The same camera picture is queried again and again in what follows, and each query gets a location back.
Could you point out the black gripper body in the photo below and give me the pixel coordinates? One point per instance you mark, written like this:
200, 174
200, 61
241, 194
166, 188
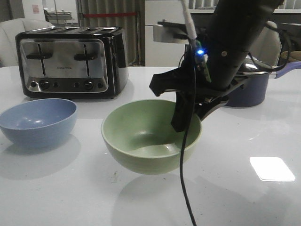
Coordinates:
209, 69

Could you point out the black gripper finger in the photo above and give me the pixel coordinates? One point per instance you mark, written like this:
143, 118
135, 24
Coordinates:
205, 109
183, 111

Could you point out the green bowl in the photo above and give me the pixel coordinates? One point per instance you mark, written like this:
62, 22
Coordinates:
140, 137

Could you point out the blue bowl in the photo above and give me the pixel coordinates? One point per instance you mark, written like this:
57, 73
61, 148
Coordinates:
39, 123

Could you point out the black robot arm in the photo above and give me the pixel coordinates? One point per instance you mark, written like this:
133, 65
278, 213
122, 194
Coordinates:
232, 21

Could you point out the white refrigerator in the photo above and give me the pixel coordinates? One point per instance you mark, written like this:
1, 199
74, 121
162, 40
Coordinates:
160, 53

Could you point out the dark blue saucepan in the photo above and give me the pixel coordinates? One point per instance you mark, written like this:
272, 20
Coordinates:
253, 92

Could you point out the glass pot lid blue knob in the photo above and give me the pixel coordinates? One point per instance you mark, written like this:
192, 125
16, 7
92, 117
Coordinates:
252, 66

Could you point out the beige armchair right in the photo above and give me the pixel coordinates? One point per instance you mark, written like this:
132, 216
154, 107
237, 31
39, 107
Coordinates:
267, 47

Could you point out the beige armchair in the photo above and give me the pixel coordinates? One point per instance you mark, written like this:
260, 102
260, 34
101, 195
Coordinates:
267, 47
8, 32

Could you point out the red barrier belt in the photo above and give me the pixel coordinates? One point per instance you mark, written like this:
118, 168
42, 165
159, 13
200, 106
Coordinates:
109, 15

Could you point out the brown cushion at right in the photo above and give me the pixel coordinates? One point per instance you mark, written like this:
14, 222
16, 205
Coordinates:
295, 56

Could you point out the black chrome four-slot toaster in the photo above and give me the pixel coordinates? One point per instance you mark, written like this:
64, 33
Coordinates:
73, 62

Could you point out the beige armchair left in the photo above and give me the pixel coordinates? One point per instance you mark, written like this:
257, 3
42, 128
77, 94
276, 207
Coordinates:
8, 32

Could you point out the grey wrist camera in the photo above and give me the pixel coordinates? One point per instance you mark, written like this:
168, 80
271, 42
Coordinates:
168, 32

